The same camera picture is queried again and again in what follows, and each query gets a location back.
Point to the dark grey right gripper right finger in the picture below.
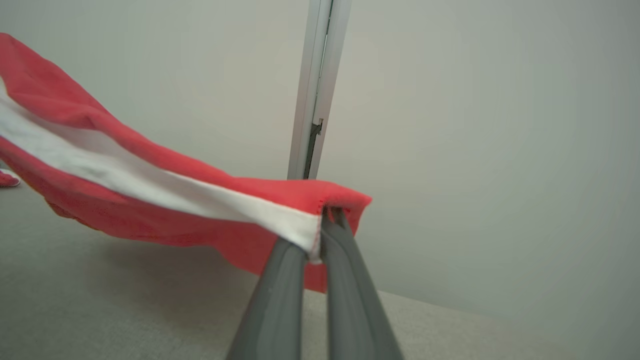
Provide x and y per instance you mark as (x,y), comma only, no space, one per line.
(350,310)

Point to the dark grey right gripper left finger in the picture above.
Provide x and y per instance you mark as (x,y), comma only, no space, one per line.
(272,310)

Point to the red shorts with white stripe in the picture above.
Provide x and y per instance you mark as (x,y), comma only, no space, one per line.
(125,210)

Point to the grey fabric sofa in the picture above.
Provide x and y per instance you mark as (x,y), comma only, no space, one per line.
(100,310)

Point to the grey metal partition post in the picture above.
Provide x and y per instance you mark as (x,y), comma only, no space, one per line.
(312,75)

